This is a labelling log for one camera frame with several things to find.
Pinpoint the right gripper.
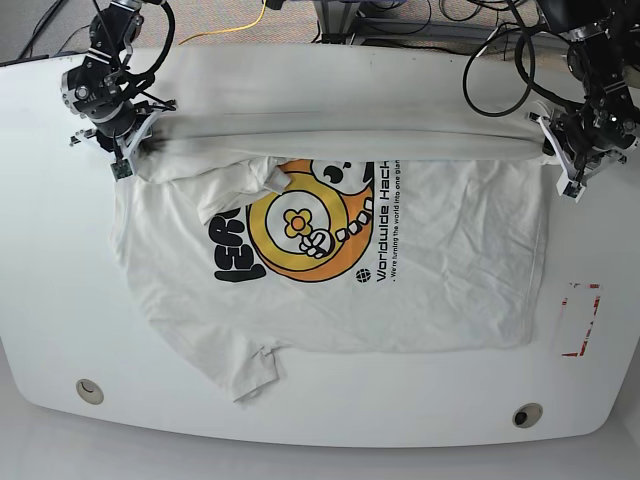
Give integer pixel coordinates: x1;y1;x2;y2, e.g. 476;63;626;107
60;49;177;160

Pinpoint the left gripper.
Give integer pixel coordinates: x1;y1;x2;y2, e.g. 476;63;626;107
528;74;639;185

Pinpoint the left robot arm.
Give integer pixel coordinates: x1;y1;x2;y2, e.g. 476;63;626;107
531;1;639;200

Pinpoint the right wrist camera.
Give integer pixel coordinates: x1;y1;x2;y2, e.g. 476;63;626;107
110;159;133;181

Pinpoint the left table grommet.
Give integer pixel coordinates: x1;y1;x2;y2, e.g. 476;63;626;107
76;379;104;406

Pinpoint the yellow cable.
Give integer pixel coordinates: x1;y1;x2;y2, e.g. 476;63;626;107
177;0;266;46

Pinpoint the red tape rectangle marking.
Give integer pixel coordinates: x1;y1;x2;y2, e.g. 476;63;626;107
553;282;603;358

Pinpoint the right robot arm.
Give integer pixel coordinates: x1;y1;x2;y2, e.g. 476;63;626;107
61;1;176;162

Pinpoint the right table grommet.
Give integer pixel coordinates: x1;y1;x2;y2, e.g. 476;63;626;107
512;403;543;429

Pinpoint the aluminium table frame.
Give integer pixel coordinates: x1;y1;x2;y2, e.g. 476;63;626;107
312;1;377;45

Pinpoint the table grommet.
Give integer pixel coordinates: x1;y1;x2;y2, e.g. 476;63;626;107
512;403;543;429
76;379;104;406

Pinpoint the white printed t-shirt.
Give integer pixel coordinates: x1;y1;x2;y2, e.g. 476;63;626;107
111;66;548;402

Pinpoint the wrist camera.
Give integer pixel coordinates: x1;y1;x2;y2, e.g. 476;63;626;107
556;179;586;203
110;159;133;181

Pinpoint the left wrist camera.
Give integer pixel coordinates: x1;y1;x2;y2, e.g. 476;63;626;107
556;179;586;203

